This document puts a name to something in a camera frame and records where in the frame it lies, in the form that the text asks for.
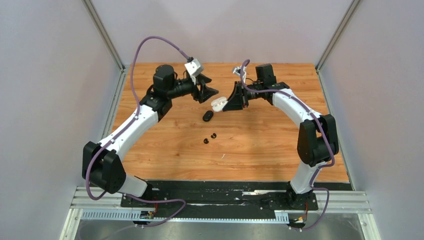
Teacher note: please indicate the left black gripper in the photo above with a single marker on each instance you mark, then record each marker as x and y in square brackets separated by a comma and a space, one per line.
[202, 96]

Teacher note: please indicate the left aluminium frame post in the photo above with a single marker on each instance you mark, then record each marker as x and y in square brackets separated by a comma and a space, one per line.
[96, 19]

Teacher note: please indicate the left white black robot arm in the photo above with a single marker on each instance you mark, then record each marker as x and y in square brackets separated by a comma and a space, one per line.
[103, 161]

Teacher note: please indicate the aluminium frame post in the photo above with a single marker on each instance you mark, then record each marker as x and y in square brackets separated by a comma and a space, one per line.
[96, 19]
[348, 15]

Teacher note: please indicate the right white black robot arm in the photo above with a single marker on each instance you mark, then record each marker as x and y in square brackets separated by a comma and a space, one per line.
[317, 143]

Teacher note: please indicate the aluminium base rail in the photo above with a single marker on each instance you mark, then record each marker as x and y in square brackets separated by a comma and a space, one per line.
[335, 201]

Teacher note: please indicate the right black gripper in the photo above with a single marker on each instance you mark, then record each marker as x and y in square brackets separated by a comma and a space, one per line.
[235, 102]

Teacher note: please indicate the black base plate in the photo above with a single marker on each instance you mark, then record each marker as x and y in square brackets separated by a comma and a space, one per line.
[176, 210]

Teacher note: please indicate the black earbud charging case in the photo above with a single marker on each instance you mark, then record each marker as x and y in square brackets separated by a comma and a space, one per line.
[208, 116]

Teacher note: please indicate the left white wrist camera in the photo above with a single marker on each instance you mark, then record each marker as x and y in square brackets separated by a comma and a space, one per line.
[194, 68]

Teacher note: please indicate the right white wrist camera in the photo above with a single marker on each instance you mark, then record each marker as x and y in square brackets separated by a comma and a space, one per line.
[240, 72]

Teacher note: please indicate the white earbud charging case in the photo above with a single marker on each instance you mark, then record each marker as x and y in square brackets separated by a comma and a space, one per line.
[218, 104]

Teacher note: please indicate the right aluminium frame post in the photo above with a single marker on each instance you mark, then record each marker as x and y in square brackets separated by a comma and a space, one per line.
[348, 15]

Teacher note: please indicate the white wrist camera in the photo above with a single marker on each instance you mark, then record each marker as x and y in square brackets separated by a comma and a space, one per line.
[194, 68]
[240, 72]

